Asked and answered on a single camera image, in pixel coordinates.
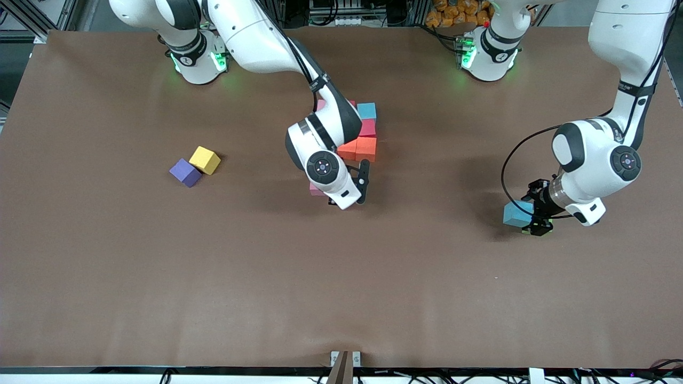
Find purple foam cube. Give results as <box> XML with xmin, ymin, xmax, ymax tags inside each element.
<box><xmin>169</xmin><ymin>158</ymin><xmax>202</xmax><ymax>188</ymax></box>

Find dark cable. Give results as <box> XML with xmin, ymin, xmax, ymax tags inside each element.
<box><xmin>648</xmin><ymin>358</ymin><xmax>683</xmax><ymax>374</ymax></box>

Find grey metal bracket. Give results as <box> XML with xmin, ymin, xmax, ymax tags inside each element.
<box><xmin>330</xmin><ymin>350</ymin><xmax>362</xmax><ymax>369</ymax></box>

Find brown tapered post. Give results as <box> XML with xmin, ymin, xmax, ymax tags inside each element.
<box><xmin>325</xmin><ymin>350</ymin><xmax>355</xmax><ymax>384</ymax></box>

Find bag of orange fruit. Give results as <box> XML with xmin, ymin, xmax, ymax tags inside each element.
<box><xmin>425</xmin><ymin>0</ymin><xmax>493</xmax><ymax>28</ymax></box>

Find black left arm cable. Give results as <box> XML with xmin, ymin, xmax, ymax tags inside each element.
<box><xmin>501</xmin><ymin>125</ymin><xmax>574</xmax><ymax>219</ymax></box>

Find long white power strip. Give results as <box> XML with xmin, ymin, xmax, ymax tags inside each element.
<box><xmin>309</xmin><ymin>15</ymin><xmax>364</xmax><ymax>27</ymax></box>

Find yellow foam cube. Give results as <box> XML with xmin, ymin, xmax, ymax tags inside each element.
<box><xmin>189</xmin><ymin>146</ymin><xmax>221</xmax><ymax>175</ymax></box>

